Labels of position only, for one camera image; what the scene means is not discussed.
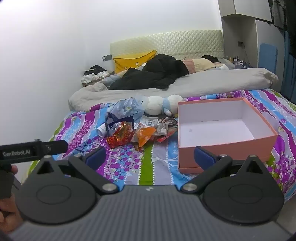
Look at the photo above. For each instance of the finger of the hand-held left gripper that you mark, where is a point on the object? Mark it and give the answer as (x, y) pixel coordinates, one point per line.
(56, 147)

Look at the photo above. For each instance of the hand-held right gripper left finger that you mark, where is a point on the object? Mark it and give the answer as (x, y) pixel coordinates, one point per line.
(96, 157)

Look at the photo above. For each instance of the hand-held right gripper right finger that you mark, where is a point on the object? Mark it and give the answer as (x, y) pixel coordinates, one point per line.
(203, 158)

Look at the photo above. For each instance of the pink cardboard box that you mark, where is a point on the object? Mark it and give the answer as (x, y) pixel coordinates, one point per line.
(231, 148)

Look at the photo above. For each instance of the red gold snack packet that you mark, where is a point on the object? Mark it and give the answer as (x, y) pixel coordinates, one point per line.
(120, 136)

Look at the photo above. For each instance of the person's left hand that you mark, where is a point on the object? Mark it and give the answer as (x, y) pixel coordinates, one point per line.
(7, 215)

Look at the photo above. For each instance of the white bottle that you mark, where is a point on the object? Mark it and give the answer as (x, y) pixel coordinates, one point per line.
(101, 131)

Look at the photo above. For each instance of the floral striped bedsheet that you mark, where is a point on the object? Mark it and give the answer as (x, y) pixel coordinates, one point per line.
(143, 166)

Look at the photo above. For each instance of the clear grey snack packet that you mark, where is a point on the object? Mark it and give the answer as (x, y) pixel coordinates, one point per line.
(161, 129)

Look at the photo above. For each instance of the orange snack packet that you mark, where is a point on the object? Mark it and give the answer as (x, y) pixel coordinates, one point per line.
(143, 135)

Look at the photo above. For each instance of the translucent blue plastic bag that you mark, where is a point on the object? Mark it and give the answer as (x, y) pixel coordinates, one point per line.
(124, 107)

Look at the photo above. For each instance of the white and blue plush toy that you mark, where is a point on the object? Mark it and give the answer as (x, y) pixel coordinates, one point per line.
(155, 105)

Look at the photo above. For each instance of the grey duvet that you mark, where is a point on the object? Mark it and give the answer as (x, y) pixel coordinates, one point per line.
(208, 83)

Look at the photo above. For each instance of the pile of clothes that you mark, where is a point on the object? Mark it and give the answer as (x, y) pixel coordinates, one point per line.
(97, 75)

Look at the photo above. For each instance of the beige pillow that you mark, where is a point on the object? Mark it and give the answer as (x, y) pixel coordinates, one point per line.
(203, 63)

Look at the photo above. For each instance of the black jacket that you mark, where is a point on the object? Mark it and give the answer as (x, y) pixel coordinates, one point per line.
(150, 74)

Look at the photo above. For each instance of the yellow pillow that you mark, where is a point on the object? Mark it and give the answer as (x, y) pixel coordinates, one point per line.
(129, 61)

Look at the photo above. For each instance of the row of small bottles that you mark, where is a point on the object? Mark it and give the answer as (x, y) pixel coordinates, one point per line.
(237, 60)

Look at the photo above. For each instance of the cream quilted headboard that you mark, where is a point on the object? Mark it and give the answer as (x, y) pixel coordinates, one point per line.
(180, 44)

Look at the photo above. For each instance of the blue board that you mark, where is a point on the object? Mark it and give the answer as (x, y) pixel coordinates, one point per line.
(268, 58)

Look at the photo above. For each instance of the hanging dark clothes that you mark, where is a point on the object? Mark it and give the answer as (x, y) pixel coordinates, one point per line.
(289, 46)

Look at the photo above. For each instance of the white cabinet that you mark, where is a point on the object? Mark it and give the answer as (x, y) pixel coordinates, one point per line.
(245, 7)

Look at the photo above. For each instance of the grey wall socket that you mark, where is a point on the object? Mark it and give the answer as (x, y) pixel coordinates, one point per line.
(107, 58)

